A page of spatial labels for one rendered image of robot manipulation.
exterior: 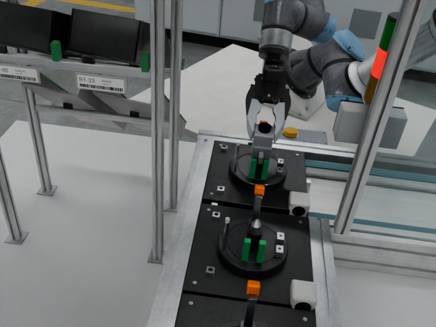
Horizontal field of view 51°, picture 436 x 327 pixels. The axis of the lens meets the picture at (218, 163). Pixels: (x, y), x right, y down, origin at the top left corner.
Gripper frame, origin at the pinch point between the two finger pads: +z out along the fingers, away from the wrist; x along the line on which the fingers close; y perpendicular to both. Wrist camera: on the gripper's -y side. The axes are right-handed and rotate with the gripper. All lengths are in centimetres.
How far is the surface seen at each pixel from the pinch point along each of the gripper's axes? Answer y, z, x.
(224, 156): 12.4, 5.0, 8.7
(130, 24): -28.6, -12.0, 26.0
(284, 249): -13.1, 23.4, -6.4
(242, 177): 3.1, 10.0, 3.4
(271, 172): 5.8, 7.8, -3.2
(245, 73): 76, -33, 7
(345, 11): 265, -143, -64
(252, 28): 289, -128, 9
